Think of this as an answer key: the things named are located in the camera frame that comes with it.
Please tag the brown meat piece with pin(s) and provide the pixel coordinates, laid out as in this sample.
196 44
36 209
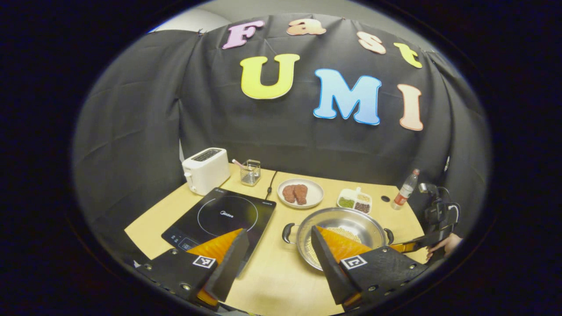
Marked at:
289 194
301 194

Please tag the pink utensil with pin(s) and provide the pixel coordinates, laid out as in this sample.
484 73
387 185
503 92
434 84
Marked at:
238 163

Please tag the white toaster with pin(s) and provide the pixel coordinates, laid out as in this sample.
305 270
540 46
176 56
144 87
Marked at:
204 173

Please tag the clear glass holder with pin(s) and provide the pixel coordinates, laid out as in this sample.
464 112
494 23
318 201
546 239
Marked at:
250 174

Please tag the black induction cooktop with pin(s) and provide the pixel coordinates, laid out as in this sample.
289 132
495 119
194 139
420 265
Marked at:
219 215

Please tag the white divided bean dish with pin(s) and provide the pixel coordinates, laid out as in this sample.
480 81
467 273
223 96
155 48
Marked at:
353 202

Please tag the white round plate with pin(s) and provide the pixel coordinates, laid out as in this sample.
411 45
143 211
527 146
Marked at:
315 195

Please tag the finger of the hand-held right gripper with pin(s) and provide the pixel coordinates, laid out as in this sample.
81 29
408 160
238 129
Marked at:
421 242

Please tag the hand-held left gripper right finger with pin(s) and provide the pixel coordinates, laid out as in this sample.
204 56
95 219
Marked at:
329 272

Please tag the stainless steel pot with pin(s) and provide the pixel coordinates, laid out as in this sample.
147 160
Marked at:
342 217

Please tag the pile of yellow soybeans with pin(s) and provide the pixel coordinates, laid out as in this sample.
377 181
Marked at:
347 232

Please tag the clear plastic water bottle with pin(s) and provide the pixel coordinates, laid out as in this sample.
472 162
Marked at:
404 193

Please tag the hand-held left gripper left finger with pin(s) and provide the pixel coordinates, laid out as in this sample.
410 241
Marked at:
230 267

